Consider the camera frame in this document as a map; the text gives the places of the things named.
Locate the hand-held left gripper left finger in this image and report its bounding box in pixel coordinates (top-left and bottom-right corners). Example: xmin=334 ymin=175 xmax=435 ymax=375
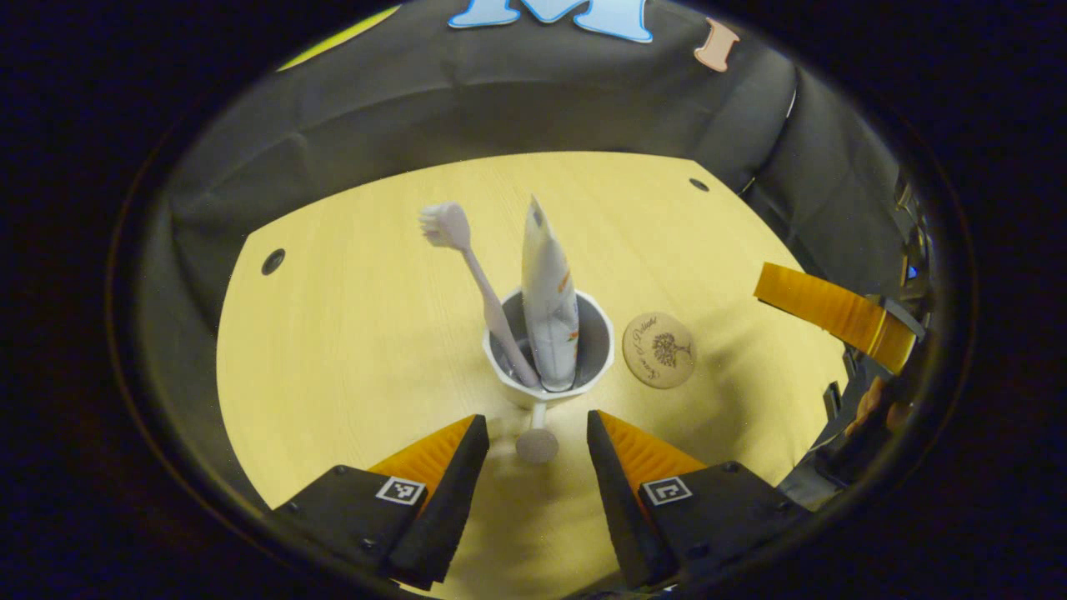
xmin=269 ymin=413 xmax=491 ymax=591

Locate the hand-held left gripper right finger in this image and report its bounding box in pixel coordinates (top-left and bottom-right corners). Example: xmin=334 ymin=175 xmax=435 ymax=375
xmin=586 ymin=409 xmax=816 ymax=591

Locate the round wooden coaster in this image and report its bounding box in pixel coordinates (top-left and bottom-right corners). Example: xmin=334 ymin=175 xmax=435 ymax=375
xmin=622 ymin=312 xmax=697 ymax=390

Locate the white cup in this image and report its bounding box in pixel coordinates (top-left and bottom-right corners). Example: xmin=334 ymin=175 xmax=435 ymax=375
xmin=482 ymin=287 xmax=616 ymax=465

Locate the white toothpaste tube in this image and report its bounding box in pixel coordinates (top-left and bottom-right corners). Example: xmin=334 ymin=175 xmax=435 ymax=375
xmin=521 ymin=195 xmax=581 ymax=393

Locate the pink toothbrush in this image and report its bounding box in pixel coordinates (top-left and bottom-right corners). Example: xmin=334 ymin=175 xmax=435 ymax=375
xmin=418 ymin=201 xmax=541 ymax=390

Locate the wooden desktop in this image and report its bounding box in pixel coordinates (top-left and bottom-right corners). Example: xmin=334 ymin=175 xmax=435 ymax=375
xmin=217 ymin=150 xmax=851 ymax=600

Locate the black backdrop cloth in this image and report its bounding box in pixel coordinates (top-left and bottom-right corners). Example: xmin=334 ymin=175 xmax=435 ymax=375
xmin=163 ymin=0 xmax=918 ymax=334

